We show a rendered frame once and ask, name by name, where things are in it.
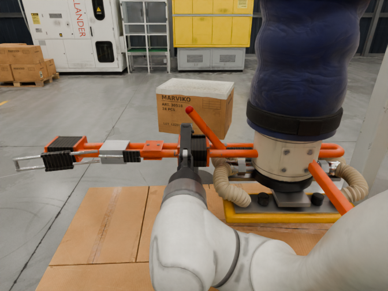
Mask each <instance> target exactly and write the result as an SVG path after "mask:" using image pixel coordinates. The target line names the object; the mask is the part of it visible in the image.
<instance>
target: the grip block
mask: <svg viewBox="0 0 388 291"><path fill-rule="evenodd" d="M179 153H180V135H179V137H178V145H177V158H178V157H179ZM191 154H192V156H193V166H194V167H209V165H210V143H209V139H208V138H207V137H206V136H205V135H192V136H191Z"/></svg>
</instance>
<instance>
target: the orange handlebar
mask: <svg viewBox="0 0 388 291"><path fill-rule="evenodd" d="M163 142H164V141H163V140H146V142H145V143H129V150H140V156H141V158H143V160H162V158H177V145H178V143H163ZM102 145H103V143H84V145H83V148H84V149H83V150H78V152H79V151H90V150H98V153H92V154H81V155H77V156H78V157H79V158H98V155H100V154H99V149H100V148H101V146H102ZM223 145H224V146H225V147H226V149H225V150H217V149H216V148H215V147H214V145H213V144H212V143H210V158H257V157H258V152H257V150H227V147H252V148H253V143H223ZM344 153H345V150H344V149H343V148H342V147H341V146H340V145H338V144H334V143H322V145H321V148H320V152H319V156H318V158H339V157H341V156H343V155H344ZM308 170H309V172H310V173H311V174H312V176H313V178H314V179H315V180H316V182H317V183H318V184H319V186H320V187H321V188H322V190H323V191H324V193H325V194H326V195H327V197H328V198H329V199H330V201H331V202H332V204H333V205H334V207H335V208H336V209H337V211H338V212H339V213H340V215H341V216H343V215H344V214H345V213H347V212H348V211H349V210H351V209H352V208H353V206H352V205H351V204H350V202H349V201H348V200H347V198H346V197H345V196H344V195H343V194H342V192H341V191H340V190H339V189H338V188H337V186H336V185H335V184H334V183H333V182H332V180H331V179H330V178H329V177H328V175H327V174H326V173H325V172H324V171H323V169H322V168H321V167H320V166H319V165H318V163H317V162H316V161H315V160H314V159H313V162H312V163H310V164H309V165H308Z"/></svg>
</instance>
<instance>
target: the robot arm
mask: <svg viewBox="0 0 388 291"><path fill-rule="evenodd" d="M192 126H193V123H181V125H180V128H181V132H180V153H179V157H178V167H177V171H176V172H175V173H174V174H172V176H171V177H170V178H169V182H168V185H167V186H166V188H165V190H164V191H163V196H162V197H163V198H162V202H161V207H160V211H159V212H158V214H157V216H156V218H155V221H154V225H153V228H152V233H151V239H150V254H149V269H150V278H151V283H152V287H153V288H154V290H155V291H208V290H209V288H210V286H211V287H213V288H216V289H218V290H219V291H388V190H386V191H384V192H381V193H379V194H377V195H375V196H373V197H371V198H369V199H367V200H365V201H363V202H362V203H360V204H358V205H357V206H355V207H353V208H352V209H351V210H349V211H348V212H347V213H345V214H344V215H343V216H342V217H340V219H339V220H337V221H336V222H335V223H334V224H333V226H332V227H331V228H329V230H328V231H327V232H326V233H325V235H324V236H323V237H322V238H321V239H320V240H319V242H318V243H317V244H316V245H315V246H314V247H313V249H312V250H311V251H310V253H309V254H308V255H307V256H300V255H296V253H295V251H294V250H293V249H292V248H291V247H290V246H289V245H288V244H287V243H285V242H283V241H280V240H275V239H272V238H267V237H263V236H260V235H257V234H254V233H248V234H247V233H244V232H240V231H238V230H235V229H233V228H231V227H229V226H228V225H226V224H224V223H223V222H222V221H220V220H219V219H218V218H217V217H216V216H215V215H214V214H213V213H212V212H211V211H210V210H208V207H207V196H206V191H205V189H204V188H203V183H202V179H201V178H200V176H199V175H198V174H197V173H195V171H194V166H193V156H192V154H191V136H192V134H193V133H194V130H192ZM181 161H183V162H181ZM188 161H191V164H190V162H188Z"/></svg>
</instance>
